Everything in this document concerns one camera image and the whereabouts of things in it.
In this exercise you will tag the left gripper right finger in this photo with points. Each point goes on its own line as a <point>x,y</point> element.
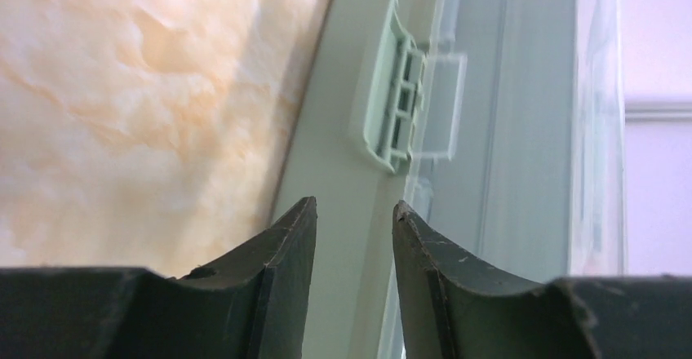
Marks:
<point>456,305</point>

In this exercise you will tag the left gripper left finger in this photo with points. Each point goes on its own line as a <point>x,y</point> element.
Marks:
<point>251,302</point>

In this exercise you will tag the green plastic tool box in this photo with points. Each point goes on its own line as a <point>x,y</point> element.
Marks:
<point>499,121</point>

